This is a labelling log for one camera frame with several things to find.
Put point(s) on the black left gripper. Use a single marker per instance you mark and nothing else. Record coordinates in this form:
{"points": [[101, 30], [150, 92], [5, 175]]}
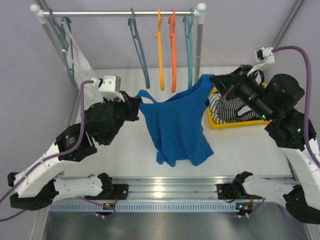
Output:
{"points": [[130, 106]]}

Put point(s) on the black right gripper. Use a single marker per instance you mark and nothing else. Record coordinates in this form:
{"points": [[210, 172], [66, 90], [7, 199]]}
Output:
{"points": [[228, 83]]}

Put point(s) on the blue tank top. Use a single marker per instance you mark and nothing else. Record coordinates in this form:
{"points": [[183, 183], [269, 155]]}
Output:
{"points": [[175, 125]]}

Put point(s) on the slate blue hanger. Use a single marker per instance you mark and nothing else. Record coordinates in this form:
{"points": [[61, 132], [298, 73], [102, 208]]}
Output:
{"points": [[138, 47]]}

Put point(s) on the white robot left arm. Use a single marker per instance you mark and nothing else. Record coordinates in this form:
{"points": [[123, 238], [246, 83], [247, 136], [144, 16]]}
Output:
{"points": [[38, 187]]}

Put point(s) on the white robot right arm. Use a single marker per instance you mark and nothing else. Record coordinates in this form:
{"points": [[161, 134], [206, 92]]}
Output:
{"points": [[275, 103]]}

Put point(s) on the teal hanger right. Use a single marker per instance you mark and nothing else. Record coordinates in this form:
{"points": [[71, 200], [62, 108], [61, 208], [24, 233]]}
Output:
{"points": [[188, 23]]}

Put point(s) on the yellow hanger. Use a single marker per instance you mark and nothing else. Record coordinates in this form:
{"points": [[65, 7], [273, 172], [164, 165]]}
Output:
{"points": [[160, 51]]}

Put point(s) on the orange hanger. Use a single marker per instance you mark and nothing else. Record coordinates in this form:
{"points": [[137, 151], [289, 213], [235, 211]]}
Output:
{"points": [[173, 49]]}

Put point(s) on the black white striped garment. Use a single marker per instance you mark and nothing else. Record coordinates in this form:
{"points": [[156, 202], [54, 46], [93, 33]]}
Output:
{"points": [[225, 111]]}

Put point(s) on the yellow plastic tray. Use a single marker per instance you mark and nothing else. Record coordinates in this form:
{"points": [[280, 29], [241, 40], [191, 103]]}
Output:
{"points": [[216, 126]]}

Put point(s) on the white hanging garment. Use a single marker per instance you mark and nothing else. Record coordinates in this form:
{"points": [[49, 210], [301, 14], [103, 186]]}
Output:
{"points": [[75, 63]]}

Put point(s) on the white clothes rack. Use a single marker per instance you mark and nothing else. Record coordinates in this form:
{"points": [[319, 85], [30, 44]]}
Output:
{"points": [[198, 13]]}

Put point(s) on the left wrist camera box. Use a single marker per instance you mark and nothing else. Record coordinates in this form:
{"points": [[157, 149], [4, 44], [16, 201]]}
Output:
{"points": [[109, 87]]}

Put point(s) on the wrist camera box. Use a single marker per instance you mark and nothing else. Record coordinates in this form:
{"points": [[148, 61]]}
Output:
{"points": [[264, 55], [109, 87]]}

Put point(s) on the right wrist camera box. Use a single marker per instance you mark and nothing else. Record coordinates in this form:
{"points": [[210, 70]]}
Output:
{"points": [[264, 55]]}

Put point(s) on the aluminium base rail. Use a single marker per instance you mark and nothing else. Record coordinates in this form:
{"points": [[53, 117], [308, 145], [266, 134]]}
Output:
{"points": [[172, 188]]}

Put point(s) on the slotted grey cable duct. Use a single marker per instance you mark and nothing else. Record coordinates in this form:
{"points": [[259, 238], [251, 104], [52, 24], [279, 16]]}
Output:
{"points": [[153, 207]]}

